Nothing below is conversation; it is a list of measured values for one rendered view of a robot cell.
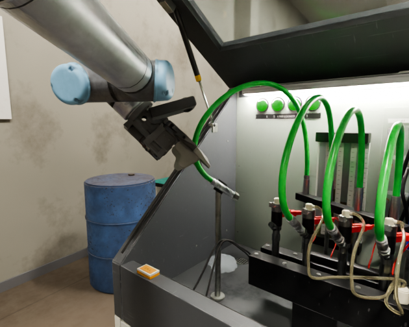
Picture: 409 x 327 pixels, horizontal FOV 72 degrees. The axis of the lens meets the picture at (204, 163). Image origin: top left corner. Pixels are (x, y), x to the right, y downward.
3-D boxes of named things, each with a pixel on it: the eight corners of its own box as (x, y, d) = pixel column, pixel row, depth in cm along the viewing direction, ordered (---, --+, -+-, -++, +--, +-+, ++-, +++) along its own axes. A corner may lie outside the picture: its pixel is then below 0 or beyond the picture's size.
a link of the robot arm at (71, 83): (99, 60, 49) (126, 61, 59) (41, 63, 51) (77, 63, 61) (105, 106, 51) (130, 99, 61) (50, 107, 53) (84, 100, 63)
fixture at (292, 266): (247, 308, 75) (248, 254, 73) (265, 291, 83) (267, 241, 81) (402, 382, 54) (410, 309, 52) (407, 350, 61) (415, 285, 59)
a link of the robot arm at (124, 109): (136, 92, 71) (136, 80, 63) (149, 105, 71) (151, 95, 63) (113, 112, 69) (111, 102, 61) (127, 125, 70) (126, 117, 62)
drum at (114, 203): (121, 255, 285) (117, 169, 273) (170, 266, 262) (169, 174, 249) (73, 284, 233) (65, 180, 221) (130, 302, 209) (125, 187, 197)
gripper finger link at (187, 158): (196, 182, 65) (167, 156, 66) (213, 163, 66) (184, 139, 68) (195, 179, 62) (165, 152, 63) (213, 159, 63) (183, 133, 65)
